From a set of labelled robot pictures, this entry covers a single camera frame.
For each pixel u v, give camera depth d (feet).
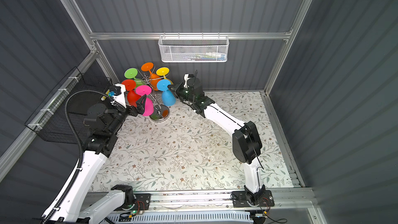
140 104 1.99
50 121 2.11
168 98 2.86
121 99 1.83
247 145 1.74
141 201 2.37
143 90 2.53
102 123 1.63
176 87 2.32
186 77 2.55
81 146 1.54
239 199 2.38
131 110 1.97
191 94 2.19
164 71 2.86
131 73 2.77
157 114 3.54
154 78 2.84
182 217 2.53
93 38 2.92
